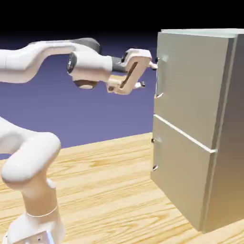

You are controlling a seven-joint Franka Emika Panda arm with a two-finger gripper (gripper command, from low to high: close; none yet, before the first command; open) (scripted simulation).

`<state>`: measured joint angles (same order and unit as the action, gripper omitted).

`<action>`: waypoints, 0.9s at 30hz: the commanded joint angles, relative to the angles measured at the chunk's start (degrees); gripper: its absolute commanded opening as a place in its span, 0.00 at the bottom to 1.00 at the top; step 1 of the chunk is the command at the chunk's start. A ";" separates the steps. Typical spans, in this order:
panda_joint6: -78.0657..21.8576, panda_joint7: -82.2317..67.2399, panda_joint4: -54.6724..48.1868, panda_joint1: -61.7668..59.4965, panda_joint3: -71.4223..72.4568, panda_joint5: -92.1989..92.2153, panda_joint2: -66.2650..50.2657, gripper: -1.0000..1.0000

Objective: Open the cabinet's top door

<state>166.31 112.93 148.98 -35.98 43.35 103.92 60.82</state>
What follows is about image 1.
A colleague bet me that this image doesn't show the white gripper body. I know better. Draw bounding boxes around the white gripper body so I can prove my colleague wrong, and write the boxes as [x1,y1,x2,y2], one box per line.
[119,48,153,95]

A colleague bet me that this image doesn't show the tall cabinet door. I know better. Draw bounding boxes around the tall cabinet door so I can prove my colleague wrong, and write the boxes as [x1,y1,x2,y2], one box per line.
[153,31,238,151]

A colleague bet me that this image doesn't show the short cabinet door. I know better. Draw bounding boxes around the short cabinet door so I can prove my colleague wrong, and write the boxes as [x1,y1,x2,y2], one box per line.
[150,114,218,233]

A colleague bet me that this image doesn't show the grey-beige cabinet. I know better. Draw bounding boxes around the grey-beige cabinet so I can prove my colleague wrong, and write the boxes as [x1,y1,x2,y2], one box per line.
[150,28,244,234]

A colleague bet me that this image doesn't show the long metal door handle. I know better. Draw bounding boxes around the long metal door handle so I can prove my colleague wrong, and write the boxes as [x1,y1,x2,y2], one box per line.
[154,56,165,99]

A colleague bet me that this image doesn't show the short metal door handle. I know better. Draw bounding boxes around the short metal door handle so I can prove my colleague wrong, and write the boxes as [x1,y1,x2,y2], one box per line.
[151,138,159,172]

